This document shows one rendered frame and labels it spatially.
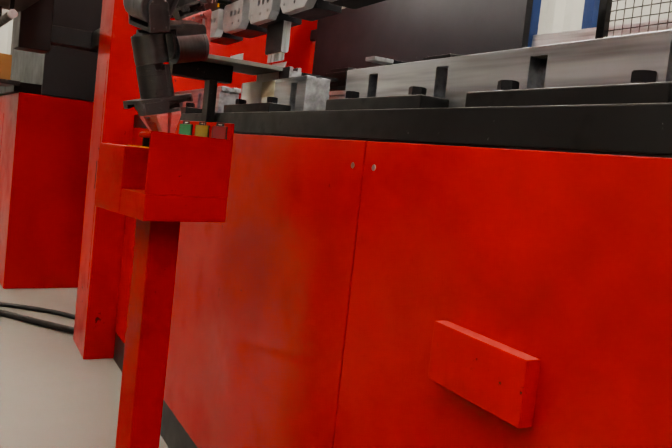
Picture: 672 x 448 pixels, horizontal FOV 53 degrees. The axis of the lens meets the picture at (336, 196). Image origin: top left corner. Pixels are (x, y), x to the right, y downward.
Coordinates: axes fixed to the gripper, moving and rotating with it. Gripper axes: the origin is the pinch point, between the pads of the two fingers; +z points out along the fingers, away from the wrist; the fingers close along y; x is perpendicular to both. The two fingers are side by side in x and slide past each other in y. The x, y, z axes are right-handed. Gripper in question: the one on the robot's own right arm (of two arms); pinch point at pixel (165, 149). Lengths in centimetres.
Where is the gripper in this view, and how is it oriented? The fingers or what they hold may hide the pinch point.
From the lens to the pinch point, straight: 120.8
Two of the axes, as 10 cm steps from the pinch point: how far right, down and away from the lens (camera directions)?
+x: -6.7, -1.0, 7.4
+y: 7.4, -2.2, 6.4
